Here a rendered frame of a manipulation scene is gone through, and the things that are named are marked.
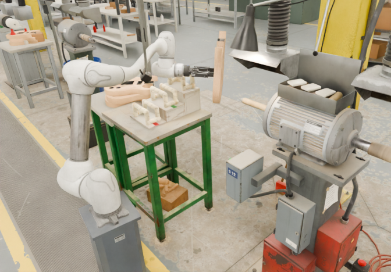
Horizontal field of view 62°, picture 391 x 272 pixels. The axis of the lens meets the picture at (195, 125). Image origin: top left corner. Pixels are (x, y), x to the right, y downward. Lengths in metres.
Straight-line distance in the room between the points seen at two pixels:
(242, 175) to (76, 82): 0.96
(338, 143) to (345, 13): 1.15
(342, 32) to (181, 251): 1.90
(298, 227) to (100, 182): 1.00
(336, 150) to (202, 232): 1.57
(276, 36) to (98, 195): 1.19
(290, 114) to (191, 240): 1.50
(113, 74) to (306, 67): 0.93
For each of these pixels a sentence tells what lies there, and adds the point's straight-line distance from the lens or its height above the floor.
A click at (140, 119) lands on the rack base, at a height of 0.94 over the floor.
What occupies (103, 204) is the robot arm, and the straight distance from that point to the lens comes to 1.84.
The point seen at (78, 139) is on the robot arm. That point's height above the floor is 1.11.
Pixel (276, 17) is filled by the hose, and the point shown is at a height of 1.70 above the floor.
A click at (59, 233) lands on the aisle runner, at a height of 0.00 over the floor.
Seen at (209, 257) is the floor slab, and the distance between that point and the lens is 2.58.
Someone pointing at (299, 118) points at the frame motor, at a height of 1.32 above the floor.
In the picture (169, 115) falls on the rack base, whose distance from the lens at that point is 2.28.
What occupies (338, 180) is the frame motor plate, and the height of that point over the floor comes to 1.12.
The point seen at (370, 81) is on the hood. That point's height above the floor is 1.53.
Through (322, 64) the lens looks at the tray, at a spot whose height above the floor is 1.52.
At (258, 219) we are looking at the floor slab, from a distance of 2.85.
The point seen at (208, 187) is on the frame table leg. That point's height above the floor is 0.27.
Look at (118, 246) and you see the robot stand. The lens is 1.99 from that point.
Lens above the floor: 1.99
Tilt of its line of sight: 28 degrees down
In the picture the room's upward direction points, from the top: 3 degrees counter-clockwise
